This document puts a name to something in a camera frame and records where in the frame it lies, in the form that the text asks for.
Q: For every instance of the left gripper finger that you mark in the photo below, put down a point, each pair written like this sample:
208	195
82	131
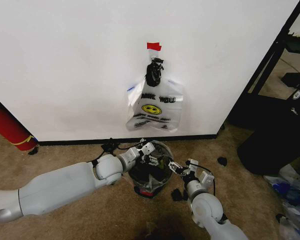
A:
161	164
153	160

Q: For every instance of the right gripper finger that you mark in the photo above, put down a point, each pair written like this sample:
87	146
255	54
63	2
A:
186	169
175	168

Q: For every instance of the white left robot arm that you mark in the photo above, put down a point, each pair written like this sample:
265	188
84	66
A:
60	186

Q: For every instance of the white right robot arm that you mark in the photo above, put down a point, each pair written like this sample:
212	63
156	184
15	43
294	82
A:
205	205

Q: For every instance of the white smiley garbage bag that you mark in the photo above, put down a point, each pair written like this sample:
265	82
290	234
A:
155	110

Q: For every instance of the large black bin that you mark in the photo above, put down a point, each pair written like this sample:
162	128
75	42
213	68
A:
277	140

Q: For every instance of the clear plastic bag pile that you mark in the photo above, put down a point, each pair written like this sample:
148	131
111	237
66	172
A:
292	195

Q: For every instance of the black crumpled floor scrap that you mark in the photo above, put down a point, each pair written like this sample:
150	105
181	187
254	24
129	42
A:
178	194

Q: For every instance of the black baseboard strip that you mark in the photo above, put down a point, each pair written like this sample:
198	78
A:
127	140

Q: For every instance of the small black floor scrap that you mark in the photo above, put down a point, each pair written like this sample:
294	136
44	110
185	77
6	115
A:
222	161

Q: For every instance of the red tape piece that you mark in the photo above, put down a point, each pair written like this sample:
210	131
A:
153	46

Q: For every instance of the white tag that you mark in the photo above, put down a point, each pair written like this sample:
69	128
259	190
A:
296	94

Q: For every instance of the red rolled mat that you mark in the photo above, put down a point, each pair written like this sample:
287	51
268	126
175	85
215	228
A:
7	125

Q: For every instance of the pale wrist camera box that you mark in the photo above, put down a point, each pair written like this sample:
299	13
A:
147	148
192	162

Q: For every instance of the black wall hook bundle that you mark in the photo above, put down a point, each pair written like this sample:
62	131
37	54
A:
153	71

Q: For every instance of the black metal frame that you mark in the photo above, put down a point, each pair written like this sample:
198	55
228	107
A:
272	62

